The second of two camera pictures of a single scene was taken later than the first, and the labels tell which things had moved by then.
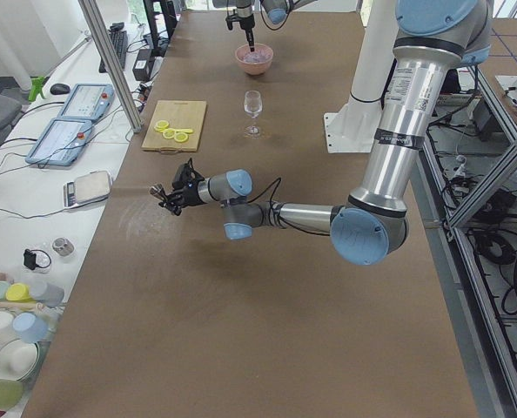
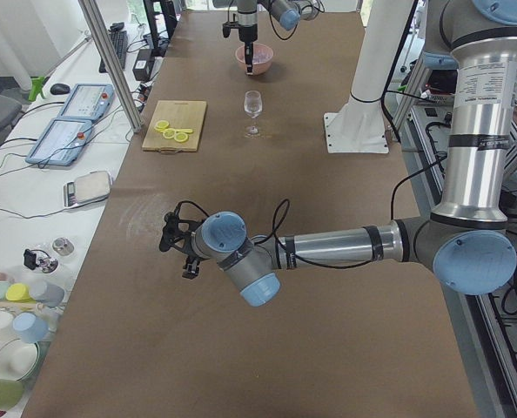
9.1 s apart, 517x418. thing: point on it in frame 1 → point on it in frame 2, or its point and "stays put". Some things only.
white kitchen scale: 90,187 stays put
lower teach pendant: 88,101 stays put
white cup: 2,323 stays put
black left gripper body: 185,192 → 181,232
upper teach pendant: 61,142 stays put
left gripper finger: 172,206 → 167,241
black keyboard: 118,37 stays put
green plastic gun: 37,83 stays put
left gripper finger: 180,192 → 171,221
